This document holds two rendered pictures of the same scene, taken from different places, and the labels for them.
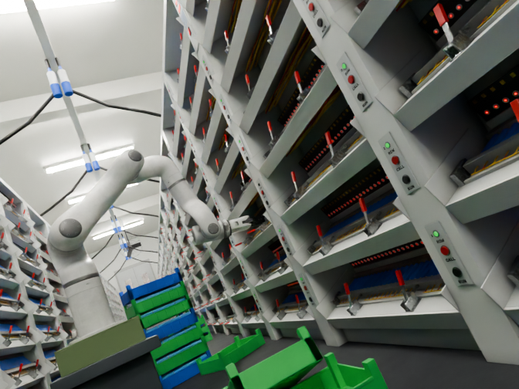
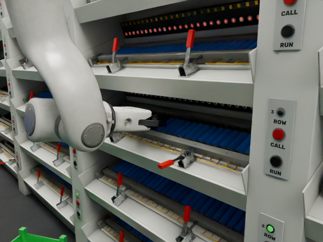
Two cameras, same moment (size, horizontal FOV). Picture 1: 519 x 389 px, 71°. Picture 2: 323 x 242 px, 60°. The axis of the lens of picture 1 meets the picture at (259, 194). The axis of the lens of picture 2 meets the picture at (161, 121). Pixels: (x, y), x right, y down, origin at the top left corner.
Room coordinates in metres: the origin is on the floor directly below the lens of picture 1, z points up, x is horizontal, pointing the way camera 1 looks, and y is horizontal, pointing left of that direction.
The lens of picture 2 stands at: (1.05, 0.30, 0.70)
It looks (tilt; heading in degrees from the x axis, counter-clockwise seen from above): 12 degrees down; 339
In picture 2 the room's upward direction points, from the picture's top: straight up
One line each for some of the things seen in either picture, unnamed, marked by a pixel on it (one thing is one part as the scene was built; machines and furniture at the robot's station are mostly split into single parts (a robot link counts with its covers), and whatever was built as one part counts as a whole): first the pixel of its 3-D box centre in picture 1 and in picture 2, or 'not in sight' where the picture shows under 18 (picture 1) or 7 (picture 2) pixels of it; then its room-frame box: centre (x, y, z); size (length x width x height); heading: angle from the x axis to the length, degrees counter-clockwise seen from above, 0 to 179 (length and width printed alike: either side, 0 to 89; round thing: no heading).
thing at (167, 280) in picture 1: (150, 286); not in sight; (2.07, 0.77, 0.52); 0.30 x 0.20 x 0.08; 128
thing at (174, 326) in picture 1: (165, 327); not in sight; (2.07, 0.77, 0.28); 0.30 x 0.20 x 0.08; 128
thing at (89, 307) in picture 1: (90, 308); not in sight; (1.29, 0.71, 0.46); 0.19 x 0.19 x 0.18
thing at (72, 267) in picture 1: (70, 254); not in sight; (1.31, 0.73, 0.67); 0.19 x 0.12 x 0.24; 39
